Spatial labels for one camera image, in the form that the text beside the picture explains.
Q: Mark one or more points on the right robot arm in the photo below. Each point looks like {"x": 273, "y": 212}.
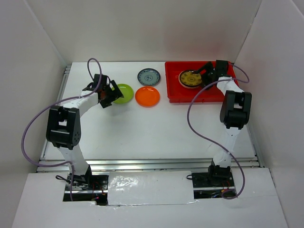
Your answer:
{"x": 234, "y": 115}

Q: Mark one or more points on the beige floral plate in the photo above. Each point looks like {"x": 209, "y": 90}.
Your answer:
{"x": 190, "y": 82}

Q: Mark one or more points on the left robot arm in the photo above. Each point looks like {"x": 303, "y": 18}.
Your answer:
{"x": 64, "y": 124}

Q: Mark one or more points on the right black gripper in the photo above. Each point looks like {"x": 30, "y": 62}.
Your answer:
{"x": 208, "y": 67}

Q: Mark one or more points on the green plate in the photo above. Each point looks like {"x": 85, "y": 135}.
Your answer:
{"x": 127, "y": 92}

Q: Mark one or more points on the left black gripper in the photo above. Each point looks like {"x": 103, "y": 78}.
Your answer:
{"x": 114, "y": 95}

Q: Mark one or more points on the yellow brown patterned plate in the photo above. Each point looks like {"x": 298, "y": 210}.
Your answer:
{"x": 188, "y": 73}

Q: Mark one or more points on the orange plate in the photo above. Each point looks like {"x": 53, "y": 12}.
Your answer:
{"x": 147, "y": 96}

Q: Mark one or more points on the aluminium frame rail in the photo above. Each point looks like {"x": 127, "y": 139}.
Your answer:
{"x": 127, "y": 137}

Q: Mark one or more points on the blue white patterned plate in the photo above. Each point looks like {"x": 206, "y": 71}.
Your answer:
{"x": 149, "y": 77}

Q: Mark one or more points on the white foil cover panel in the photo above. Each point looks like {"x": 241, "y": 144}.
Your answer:
{"x": 149, "y": 188}

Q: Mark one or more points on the red plastic bin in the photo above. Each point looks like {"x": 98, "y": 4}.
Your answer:
{"x": 178, "y": 93}

